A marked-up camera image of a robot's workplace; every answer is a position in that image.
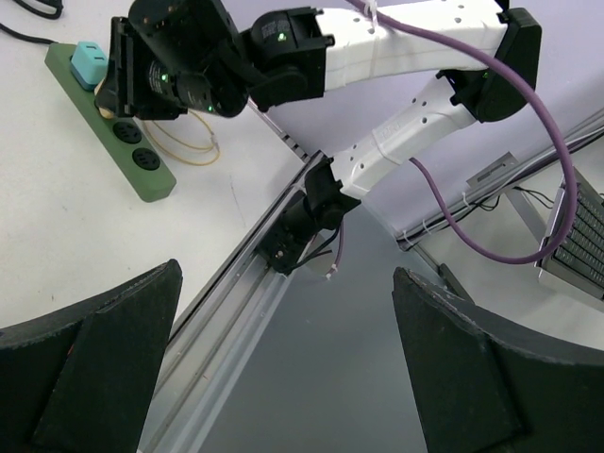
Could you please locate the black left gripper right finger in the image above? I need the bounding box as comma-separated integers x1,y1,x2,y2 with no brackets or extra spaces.
393,268,603,452

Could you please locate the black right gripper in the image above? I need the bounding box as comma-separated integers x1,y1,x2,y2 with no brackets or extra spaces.
94,1,248,121

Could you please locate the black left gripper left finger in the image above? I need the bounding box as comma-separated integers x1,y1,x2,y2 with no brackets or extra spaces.
1,260,182,452

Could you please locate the teal dual usb charger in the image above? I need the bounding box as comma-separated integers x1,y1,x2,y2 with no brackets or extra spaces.
70,42,109,92

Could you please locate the yellow charger plug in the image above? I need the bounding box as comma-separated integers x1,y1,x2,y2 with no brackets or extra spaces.
93,79,115,119

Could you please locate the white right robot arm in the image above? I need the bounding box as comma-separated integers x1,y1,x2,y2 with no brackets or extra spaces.
95,1,542,228

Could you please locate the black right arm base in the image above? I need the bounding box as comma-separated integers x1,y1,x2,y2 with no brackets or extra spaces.
256,191,345,275

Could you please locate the green power strip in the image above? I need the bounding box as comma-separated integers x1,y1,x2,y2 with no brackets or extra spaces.
44,43,176,203

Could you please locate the silver metal box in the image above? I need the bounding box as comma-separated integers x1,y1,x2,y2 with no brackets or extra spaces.
535,172,603,310

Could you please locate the black power cord with plug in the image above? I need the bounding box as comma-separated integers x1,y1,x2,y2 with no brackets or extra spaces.
0,0,65,48

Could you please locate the aluminium table rail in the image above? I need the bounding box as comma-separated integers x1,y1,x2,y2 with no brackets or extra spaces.
138,122,323,452

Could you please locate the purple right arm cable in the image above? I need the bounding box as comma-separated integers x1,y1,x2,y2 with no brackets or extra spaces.
325,0,579,284

